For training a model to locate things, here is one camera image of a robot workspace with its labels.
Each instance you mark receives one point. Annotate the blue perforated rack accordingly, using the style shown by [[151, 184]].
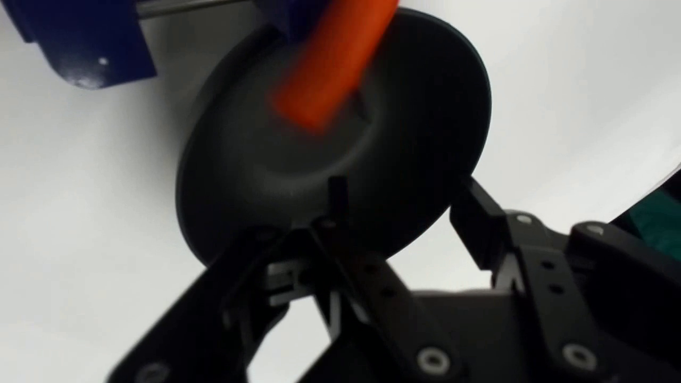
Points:
[[99, 43]]

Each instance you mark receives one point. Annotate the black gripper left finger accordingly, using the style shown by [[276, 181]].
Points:
[[379, 331]]

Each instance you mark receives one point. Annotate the orange handled tool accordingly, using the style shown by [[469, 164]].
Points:
[[332, 62]]

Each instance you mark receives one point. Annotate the black bowl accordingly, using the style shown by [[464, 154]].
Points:
[[399, 149]]

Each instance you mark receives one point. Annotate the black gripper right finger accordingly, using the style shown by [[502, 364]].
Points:
[[598, 298]]

